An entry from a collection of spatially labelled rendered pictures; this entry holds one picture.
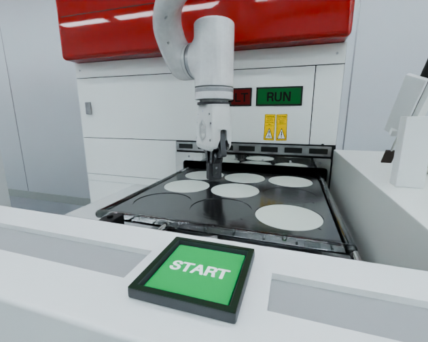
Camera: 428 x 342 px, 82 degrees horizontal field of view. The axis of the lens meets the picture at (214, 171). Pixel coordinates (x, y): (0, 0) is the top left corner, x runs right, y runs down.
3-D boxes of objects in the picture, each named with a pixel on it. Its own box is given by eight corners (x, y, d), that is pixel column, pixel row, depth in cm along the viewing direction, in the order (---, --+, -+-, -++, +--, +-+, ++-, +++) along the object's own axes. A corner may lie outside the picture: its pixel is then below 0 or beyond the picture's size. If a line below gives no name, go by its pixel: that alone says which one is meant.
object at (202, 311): (176, 243, 18) (176, 236, 18) (255, 257, 16) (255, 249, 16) (127, 298, 12) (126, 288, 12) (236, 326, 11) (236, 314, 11)
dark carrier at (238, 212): (190, 169, 72) (190, 167, 72) (316, 178, 62) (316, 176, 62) (108, 213, 40) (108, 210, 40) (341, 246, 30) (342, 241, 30)
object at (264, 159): (178, 180, 79) (177, 150, 77) (326, 192, 67) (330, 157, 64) (176, 181, 78) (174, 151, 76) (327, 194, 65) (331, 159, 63)
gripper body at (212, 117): (190, 99, 57) (191, 147, 59) (206, 96, 48) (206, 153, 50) (219, 100, 60) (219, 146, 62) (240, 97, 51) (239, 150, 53)
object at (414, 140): (376, 176, 36) (390, 78, 33) (407, 178, 34) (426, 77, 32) (391, 187, 30) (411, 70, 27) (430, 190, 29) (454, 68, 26)
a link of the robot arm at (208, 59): (183, 87, 53) (219, 84, 48) (181, 19, 50) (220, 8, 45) (206, 90, 60) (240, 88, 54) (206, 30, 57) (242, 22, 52)
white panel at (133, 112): (93, 178, 93) (80, 64, 84) (328, 199, 69) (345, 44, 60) (86, 180, 90) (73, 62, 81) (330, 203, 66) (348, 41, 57)
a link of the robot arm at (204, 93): (189, 89, 56) (189, 102, 57) (202, 85, 48) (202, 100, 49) (222, 91, 59) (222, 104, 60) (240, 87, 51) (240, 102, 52)
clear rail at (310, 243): (100, 215, 41) (98, 207, 40) (355, 252, 30) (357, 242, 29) (93, 218, 39) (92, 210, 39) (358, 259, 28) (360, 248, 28)
